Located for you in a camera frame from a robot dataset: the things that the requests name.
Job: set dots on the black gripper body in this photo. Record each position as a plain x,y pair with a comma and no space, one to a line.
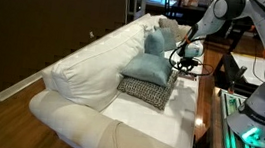
189,61

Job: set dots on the large flat teal pillow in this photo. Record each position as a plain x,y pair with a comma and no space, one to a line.
150,67

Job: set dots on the black metal floor stand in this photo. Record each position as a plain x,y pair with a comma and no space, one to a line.
228,70

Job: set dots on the small upright teal pillow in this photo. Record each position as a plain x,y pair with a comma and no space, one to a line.
154,43

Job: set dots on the large black white patterned pillow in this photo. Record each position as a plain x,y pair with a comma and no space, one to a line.
150,92

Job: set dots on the white floor mat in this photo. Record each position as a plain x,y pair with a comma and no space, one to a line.
244,61

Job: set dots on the small white back cushion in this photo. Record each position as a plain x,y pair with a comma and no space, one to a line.
151,22

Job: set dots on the dark wooden chair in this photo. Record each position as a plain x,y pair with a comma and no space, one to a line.
170,4

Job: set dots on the white fabric sofa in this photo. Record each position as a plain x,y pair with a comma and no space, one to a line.
153,123

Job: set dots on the large white back cushion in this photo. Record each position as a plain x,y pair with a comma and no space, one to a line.
96,70

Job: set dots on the white baseboard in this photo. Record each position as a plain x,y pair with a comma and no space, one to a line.
17,87

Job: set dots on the white door frame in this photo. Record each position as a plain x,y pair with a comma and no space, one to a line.
143,1

